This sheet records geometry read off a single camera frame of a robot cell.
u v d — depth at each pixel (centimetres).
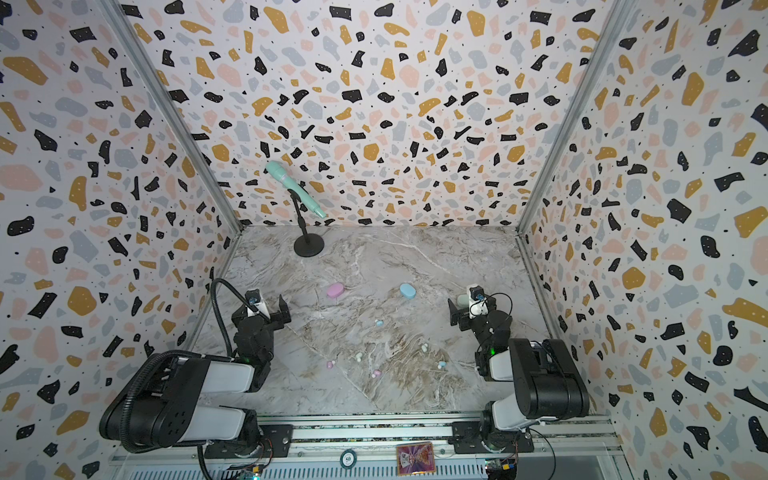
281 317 83
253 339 67
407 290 102
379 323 95
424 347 90
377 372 85
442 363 87
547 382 45
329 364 85
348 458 72
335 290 102
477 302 77
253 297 75
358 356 87
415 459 70
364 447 74
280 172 93
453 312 83
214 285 64
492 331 69
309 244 115
